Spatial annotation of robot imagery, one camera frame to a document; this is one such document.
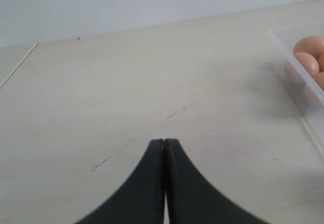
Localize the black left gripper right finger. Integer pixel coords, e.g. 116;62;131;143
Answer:
164;139;265;224

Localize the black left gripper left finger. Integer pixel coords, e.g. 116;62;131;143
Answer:
78;139;165;224

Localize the brown egg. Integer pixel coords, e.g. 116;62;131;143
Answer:
293;35;323;59
294;52;319;77
313;72;324;90

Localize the clear plastic storage box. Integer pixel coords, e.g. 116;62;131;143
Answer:
267;20;323;147

